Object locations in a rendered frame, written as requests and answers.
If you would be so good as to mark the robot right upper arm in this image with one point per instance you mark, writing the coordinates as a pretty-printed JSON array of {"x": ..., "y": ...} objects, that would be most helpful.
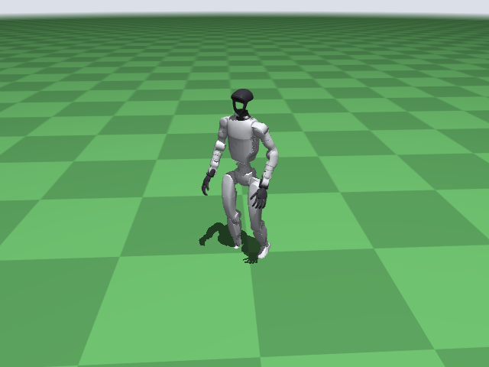
[{"x": 222, "y": 135}]

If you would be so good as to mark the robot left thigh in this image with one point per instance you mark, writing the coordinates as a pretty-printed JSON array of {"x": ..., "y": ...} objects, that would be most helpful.
[{"x": 255, "y": 214}]

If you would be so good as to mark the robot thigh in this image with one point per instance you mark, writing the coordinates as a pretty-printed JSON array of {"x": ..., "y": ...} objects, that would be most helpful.
[
  {"x": 229, "y": 195},
  {"x": 255, "y": 214}
]

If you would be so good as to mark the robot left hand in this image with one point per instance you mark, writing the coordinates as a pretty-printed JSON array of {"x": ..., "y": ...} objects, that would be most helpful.
[{"x": 261, "y": 195}]

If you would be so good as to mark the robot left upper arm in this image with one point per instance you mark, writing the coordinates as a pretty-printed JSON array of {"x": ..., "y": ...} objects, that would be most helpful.
[{"x": 261, "y": 131}]

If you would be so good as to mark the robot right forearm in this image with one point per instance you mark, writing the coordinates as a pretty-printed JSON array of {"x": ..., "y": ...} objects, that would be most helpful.
[{"x": 216, "y": 155}]

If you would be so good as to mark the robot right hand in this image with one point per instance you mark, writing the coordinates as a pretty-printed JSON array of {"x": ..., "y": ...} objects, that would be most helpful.
[{"x": 205, "y": 184}]

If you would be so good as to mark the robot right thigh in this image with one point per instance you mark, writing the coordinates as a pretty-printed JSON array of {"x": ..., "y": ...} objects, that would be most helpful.
[{"x": 229, "y": 195}]

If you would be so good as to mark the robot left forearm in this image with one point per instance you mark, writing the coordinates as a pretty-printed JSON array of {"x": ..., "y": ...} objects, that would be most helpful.
[{"x": 270, "y": 165}]

